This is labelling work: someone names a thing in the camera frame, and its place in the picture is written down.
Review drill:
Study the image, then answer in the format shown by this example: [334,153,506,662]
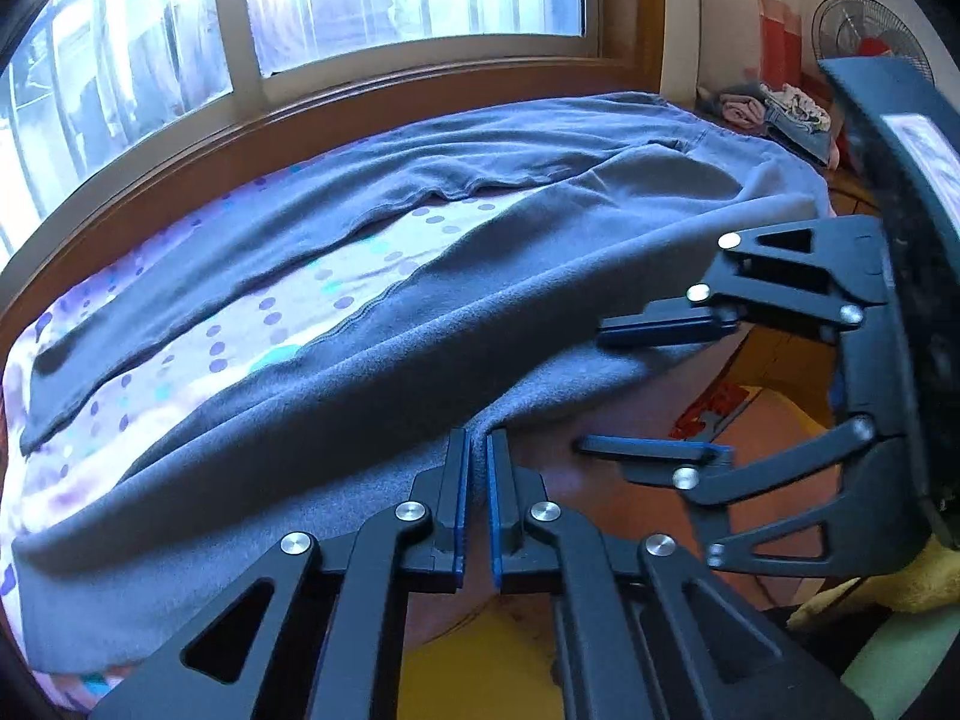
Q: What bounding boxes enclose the pale green cloth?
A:
[840,607,960,720]

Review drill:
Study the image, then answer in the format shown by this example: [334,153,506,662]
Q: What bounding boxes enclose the blue denim jeans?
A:
[765,109,839,164]

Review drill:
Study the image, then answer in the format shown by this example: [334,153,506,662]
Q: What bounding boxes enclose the pink garment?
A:
[716,90,767,130]

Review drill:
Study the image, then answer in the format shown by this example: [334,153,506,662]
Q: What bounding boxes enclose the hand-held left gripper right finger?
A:
[486,430,876,720]

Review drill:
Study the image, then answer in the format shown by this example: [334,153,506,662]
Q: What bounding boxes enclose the wooden window frame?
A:
[0,0,698,361]

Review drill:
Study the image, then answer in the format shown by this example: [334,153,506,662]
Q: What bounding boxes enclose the red patterned object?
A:
[671,382,752,440]

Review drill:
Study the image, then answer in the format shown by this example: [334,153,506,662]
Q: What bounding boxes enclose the electric fan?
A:
[812,0,936,91]

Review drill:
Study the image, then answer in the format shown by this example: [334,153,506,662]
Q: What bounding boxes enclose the white and red patterned cloth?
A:
[694,0,818,95]

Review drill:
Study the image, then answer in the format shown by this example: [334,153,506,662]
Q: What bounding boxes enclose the white star-print garment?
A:
[761,82,832,128]

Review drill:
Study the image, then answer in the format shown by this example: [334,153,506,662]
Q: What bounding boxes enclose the polka-dot bed sheet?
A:
[0,161,571,717]

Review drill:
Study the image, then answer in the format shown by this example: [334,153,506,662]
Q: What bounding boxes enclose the grey-blue fleece pants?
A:
[15,90,833,680]

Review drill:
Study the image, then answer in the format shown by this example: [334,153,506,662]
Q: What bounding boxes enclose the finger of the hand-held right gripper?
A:
[574,418,932,580]
[596,214,895,351]

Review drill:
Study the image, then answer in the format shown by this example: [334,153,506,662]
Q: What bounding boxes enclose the yellow stool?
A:
[397,600,563,720]

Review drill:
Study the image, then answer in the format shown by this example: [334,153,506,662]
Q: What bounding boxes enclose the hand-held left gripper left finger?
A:
[88,426,471,720]

